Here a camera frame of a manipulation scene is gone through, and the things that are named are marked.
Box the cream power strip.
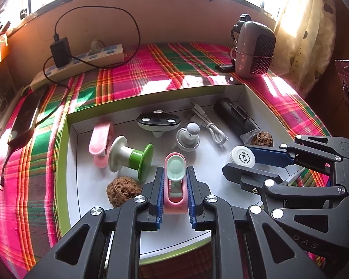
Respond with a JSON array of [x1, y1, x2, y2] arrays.
[[30, 44, 125, 91]]

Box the plaid pink green blanket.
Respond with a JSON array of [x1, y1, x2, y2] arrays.
[[0, 42, 332, 279]]

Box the pink clip with green pad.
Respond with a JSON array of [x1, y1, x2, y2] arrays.
[[164, 153, 189, 216]]

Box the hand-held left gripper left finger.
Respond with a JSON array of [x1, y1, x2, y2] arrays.
[[23, 166, 165, 279]]

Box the black charger adapter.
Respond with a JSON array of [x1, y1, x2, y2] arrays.
[[50, 37, 72, 68]]

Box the black flashlight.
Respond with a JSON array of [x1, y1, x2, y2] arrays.
[[213, 97, 261, 145]]

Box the black phone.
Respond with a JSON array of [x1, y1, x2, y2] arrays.
[[7, 89, 48, 149]]

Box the black charger cable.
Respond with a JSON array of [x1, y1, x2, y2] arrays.
[[33, 6, 141, 124]]

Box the pink white clip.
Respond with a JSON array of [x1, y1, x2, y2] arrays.
[[89, 122, 115, 169]]

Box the large brown walnut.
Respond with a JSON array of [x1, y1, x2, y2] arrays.
[[249, 131, 269, 146]]

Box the loose black cable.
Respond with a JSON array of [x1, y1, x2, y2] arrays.
[[0, 148, 13, 191]]

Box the grey round knob gadget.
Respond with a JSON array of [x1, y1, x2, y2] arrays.
[[176, 123, 201, 152]]

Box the cream dotted curtain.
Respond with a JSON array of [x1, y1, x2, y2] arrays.
[[275, 0, 338, 99]]

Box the green white spool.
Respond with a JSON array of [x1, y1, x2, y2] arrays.
[[108, 135, 154, 181]]

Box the small grey fan heater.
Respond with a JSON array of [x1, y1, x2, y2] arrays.
[[231, 13, 277, 79]]

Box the black oval gadget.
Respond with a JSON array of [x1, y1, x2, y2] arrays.
[[137, 110, 181, 138]]

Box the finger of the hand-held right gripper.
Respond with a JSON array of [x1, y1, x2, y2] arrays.
[[248, 135, 349, 166], [222, 163, 347, 218]]

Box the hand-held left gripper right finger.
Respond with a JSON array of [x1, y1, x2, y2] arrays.
[[186, 166, 328, 279]]

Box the white USB cable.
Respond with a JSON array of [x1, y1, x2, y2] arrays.
[[190, 101, 228, 145]]

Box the small white bottle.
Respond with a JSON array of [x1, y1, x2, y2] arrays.
[[225, 146, 258, 169]]

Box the small brown walnut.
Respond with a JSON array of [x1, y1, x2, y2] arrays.
[[106, 176, 143, 208]]

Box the green white cardboard box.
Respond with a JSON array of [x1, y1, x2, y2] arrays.
[[57, 84, 309, 260]]

